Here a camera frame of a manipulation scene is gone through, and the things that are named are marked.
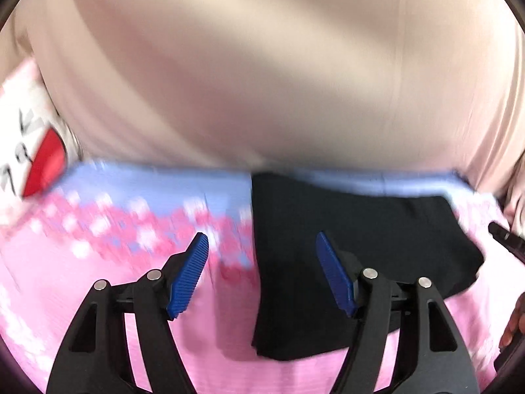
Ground white cat-print pillow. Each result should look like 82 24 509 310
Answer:
0 57 85 226

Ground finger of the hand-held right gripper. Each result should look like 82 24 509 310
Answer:
488 222 525 263

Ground black pants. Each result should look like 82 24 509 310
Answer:
250 171 485 362

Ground person in beige shirt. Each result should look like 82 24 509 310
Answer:
0 0 525 214

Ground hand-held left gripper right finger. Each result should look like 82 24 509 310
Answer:
315 231 481 394

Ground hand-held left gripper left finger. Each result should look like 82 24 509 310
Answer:
46 232 210 394

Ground person's right hand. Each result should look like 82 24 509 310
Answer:
498 291 525 354

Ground pink floral bedsheet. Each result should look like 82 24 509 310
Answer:
0 158 525 394

